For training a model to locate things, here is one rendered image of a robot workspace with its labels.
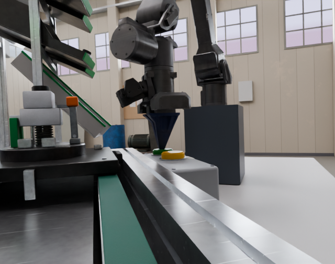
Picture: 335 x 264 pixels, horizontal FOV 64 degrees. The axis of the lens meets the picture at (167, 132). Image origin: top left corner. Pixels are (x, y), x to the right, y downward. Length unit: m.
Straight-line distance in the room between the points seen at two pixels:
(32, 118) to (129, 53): 0.20
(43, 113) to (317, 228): 0.47
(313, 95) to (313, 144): 1.25
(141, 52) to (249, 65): 7.46
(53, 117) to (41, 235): 0.25
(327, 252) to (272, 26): 7.81
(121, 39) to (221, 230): 0.36
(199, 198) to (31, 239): 0.17
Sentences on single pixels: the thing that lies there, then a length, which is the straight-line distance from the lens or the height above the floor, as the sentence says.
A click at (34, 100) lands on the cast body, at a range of 0.51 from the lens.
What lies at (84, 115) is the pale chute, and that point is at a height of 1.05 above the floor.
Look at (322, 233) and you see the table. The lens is 0.46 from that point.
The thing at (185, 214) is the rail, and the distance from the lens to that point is 0.19.
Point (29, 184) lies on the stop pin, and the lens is 0.41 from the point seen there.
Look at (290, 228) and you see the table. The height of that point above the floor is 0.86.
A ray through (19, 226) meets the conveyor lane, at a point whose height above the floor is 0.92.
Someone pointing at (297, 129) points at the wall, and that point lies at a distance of 7.78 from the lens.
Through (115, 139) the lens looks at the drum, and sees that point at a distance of 7.51.
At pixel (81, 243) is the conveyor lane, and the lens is 0.28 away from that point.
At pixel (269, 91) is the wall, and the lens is 7.77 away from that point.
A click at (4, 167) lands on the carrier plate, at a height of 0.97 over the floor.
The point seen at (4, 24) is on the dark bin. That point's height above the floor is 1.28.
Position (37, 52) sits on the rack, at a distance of 0.75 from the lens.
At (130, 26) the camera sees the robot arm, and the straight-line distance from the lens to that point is 0.46.
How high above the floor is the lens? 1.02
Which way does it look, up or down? 2 degrees down
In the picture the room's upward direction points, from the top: 2 degrees counter-clockwise
